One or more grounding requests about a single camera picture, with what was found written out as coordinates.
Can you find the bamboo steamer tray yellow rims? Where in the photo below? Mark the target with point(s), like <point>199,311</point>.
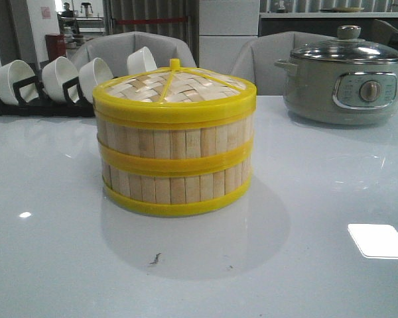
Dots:
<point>175,151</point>

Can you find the woven bamboo steamer lid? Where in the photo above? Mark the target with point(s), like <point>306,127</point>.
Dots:
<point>175,98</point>

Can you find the bamboo steamer base tray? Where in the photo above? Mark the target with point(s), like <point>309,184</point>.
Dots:
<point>176,187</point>

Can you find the grey armchair right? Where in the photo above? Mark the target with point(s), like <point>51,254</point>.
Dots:
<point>256,59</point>

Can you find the grey armchair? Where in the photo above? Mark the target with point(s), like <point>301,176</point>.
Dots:
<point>256,59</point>
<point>115,49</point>

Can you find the white bowl far right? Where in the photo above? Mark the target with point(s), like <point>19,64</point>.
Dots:
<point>141,61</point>

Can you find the white bowl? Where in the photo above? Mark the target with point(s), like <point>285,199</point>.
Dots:
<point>10,73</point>
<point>141,61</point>
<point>92,74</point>
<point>55,74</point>

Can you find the white cabinet column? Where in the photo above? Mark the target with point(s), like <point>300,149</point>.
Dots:
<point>224,27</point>

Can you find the green electric cooking pot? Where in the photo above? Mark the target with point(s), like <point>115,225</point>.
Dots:
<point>341,93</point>

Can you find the grey armchair left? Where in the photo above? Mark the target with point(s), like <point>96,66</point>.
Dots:
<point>115,49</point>

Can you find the red barrier tape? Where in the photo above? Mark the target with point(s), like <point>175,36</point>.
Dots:
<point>152,21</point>

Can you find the red bin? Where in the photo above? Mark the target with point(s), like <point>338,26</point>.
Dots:
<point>55,46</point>

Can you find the glass pot lid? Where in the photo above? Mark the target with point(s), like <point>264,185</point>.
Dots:
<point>347,47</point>

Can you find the dark grey counter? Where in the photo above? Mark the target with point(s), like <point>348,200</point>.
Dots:
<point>321,23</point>

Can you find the person in background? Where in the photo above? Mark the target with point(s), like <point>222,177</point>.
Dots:
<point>67,10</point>

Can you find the white bowl far left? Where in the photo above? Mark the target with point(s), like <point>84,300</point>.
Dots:
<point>10,73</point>

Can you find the black dish rack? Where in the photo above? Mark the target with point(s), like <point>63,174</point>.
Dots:
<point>34,101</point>

